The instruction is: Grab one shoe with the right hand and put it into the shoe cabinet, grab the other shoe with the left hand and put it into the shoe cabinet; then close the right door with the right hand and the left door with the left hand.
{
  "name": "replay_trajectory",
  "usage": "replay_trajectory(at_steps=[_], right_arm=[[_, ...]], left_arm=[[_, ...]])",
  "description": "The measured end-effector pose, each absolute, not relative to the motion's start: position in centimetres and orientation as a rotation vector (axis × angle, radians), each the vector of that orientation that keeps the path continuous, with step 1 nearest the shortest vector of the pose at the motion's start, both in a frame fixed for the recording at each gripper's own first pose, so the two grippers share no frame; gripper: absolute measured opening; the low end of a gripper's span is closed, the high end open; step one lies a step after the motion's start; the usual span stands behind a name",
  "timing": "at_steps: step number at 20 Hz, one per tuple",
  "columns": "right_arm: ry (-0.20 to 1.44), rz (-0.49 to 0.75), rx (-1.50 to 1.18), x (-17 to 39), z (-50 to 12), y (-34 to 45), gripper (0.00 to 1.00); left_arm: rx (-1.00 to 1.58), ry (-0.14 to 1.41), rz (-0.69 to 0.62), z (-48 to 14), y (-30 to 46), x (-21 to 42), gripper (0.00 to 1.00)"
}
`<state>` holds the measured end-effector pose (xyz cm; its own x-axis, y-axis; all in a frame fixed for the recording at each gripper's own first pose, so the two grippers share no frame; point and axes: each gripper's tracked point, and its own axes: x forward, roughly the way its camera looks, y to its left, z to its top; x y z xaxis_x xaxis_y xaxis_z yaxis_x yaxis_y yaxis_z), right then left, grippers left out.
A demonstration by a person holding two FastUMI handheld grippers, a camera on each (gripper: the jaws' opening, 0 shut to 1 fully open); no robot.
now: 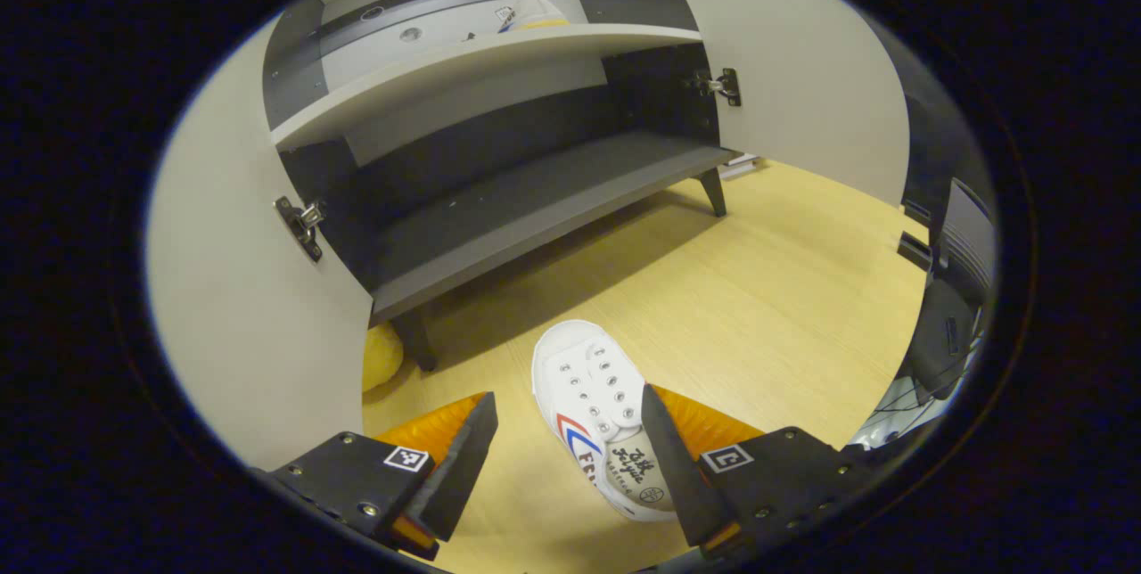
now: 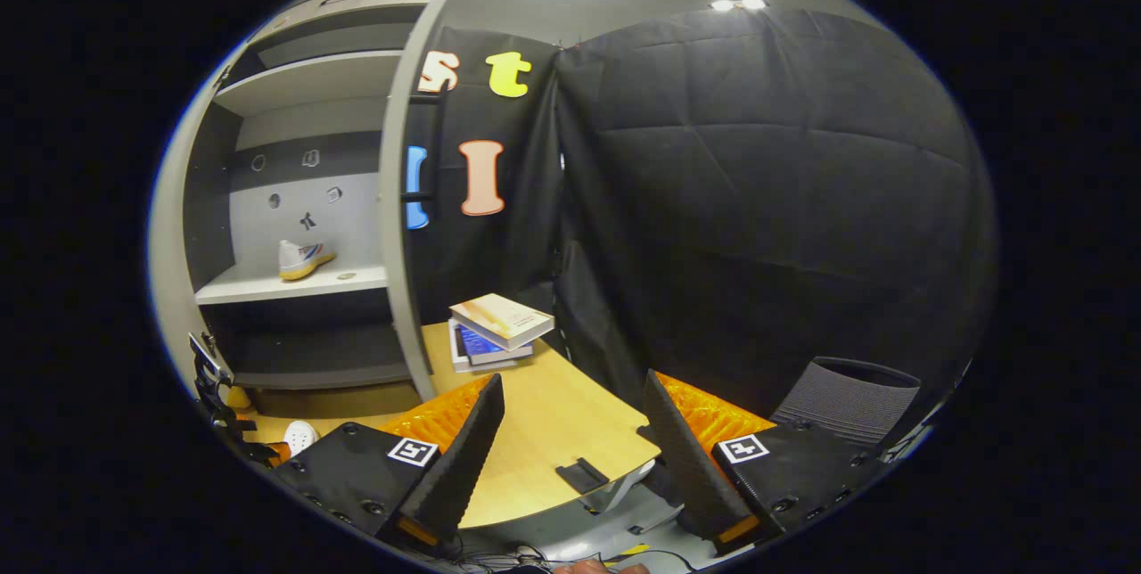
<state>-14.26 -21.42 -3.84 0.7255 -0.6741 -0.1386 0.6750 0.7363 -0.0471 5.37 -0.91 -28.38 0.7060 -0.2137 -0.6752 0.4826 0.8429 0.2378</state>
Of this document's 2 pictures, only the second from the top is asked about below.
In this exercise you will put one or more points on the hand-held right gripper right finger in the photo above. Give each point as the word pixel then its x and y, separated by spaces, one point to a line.
pixel 691 467

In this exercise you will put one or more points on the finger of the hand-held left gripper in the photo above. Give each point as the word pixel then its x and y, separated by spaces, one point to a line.
pixel 278 455
pixel 239 399

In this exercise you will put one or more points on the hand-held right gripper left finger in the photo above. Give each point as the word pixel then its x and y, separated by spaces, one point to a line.
pixel 468 467

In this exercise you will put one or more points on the white striped shoe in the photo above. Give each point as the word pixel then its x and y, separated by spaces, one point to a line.
pixel 303 260
pixel 301 438

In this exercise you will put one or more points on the white shoe cabinet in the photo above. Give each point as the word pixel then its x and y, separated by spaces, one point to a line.
pixel 250 289

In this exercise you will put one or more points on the white cabinet door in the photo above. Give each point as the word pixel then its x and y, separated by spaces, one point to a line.
pixel 392 244

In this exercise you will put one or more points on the white book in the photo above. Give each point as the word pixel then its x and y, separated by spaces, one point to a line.
pixel 459 358

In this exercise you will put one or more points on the black table clamp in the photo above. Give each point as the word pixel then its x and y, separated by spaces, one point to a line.
pixel 581 476

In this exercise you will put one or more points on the blue cover book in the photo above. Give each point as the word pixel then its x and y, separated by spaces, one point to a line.
pixel 486 349

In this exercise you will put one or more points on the beige cover book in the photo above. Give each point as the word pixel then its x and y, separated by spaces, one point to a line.
pixel 504 317

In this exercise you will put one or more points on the black mesh office chair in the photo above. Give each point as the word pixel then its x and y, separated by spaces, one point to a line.
pixel 847 400

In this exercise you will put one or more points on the black backdrop cloth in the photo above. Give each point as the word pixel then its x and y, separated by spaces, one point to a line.
pixel 758 200

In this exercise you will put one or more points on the ceiling light panel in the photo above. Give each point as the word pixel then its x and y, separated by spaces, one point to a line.
pixel 738 4

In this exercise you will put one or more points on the grey table frame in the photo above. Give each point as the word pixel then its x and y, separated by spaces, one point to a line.
pixel 624 494

